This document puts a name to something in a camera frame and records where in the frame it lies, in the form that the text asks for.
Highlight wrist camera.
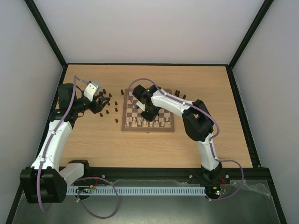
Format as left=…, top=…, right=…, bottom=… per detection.
left=83, top=81, right=102, bottom=102
left=135, top=101, right=145, bottom=111

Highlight white slotted cable duct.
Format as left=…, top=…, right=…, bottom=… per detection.
left=66, top=186, right=206, bottom=196

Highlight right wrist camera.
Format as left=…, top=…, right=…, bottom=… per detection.
left=135, top=101, right=145, bottom=111

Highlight wooden chess board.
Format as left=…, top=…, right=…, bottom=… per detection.
left=121, top=89, right=174, bottom=133

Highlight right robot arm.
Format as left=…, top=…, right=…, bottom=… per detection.
left=132, top=85, right=222, bottom=183

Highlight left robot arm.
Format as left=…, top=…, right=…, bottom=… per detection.
left=20, top=82, right=110, bottom=203

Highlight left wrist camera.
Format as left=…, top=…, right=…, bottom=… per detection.
left=83, top=81, right=102, bottom=102

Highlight black frame rail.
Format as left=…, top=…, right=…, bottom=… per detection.
left=23, top=167, right=271, bottom=185

